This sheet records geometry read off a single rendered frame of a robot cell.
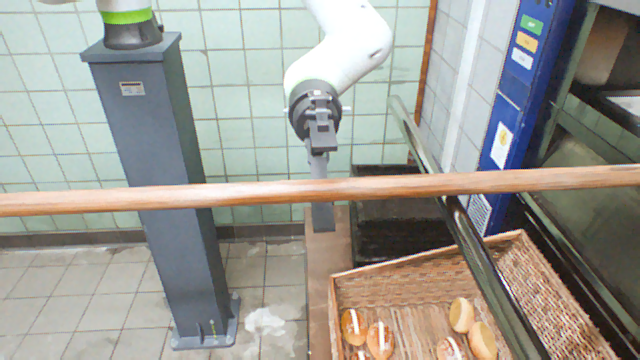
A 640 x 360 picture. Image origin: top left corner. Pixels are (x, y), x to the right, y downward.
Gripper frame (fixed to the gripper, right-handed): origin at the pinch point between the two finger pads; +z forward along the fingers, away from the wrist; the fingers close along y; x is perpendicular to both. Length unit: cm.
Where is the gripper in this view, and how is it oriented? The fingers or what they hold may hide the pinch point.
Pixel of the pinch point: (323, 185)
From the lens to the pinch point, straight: 50.7
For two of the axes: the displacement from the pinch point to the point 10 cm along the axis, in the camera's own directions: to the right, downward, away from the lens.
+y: 0.0, 8.2, 5.7
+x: -10.0, 0.4, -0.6
